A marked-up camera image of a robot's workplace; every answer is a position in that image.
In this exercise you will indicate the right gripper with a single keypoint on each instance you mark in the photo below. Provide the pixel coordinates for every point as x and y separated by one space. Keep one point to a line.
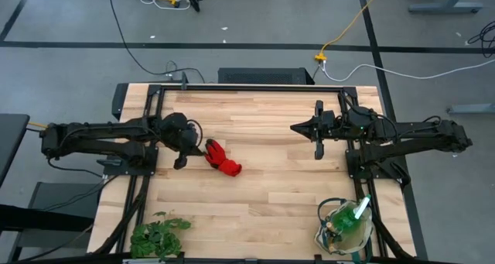
332 126

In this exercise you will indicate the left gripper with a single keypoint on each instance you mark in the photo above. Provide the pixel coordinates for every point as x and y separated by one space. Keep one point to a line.
189 142

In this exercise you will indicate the red gardening glove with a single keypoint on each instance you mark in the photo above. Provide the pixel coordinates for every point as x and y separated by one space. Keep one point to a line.
220 159

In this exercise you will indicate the green spray bottle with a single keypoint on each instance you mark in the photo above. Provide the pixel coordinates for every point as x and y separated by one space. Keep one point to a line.
344 221

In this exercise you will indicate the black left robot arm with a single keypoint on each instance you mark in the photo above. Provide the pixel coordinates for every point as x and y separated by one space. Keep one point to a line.
96 134

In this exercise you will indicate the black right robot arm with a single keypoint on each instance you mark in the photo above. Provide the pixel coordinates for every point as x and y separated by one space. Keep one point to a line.
417 134

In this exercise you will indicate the beige canvas gardening bag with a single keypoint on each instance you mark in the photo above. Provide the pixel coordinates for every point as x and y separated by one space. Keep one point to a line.
350 246

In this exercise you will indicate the black perforated computer tower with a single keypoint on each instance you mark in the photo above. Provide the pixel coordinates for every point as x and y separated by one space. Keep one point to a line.
294 76

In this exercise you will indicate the black side panel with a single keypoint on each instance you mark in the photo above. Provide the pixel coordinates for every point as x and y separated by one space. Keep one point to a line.
119 101

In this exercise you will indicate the green artificial plant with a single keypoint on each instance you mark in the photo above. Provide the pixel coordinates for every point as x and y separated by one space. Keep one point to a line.
154 237

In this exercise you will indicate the dark grey side stand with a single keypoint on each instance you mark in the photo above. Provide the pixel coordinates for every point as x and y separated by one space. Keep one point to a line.
58 196

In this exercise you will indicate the dark office desk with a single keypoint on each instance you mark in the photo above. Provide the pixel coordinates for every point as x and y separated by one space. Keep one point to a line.
11 140

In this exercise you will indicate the black clamp mount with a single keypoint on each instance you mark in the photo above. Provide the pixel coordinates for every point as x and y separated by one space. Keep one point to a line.
184 80

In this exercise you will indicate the silver metal bracket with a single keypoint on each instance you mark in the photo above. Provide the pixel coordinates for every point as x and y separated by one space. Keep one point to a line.
141 261

